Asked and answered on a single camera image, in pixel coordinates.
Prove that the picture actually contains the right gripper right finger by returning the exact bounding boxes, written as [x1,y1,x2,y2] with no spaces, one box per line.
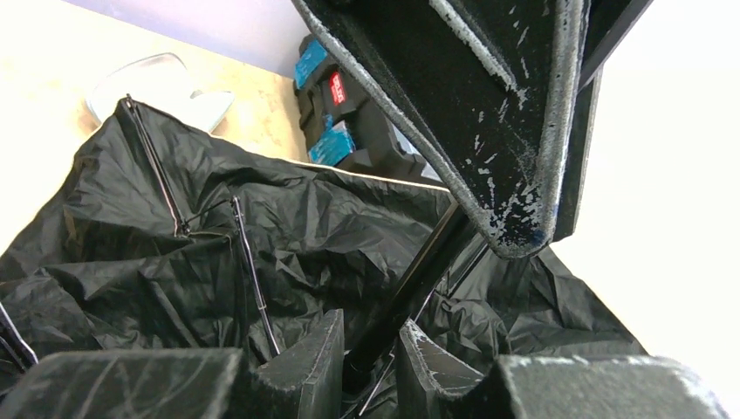
[395,320,729,418]

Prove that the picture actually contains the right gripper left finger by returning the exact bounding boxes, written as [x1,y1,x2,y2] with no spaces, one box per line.
[1,310,344,418]

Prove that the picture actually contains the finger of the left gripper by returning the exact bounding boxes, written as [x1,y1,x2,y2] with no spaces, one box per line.
[294,1,590,258]

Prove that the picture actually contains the black plastic toolbox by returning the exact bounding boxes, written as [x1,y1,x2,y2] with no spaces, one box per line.
[293,34,444,187]

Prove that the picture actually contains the beige umbrella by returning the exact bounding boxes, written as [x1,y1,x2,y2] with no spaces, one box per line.
[0,95,648,419]

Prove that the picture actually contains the grey umbrella case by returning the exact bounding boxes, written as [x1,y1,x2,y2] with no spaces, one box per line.
[85,52,236,133]

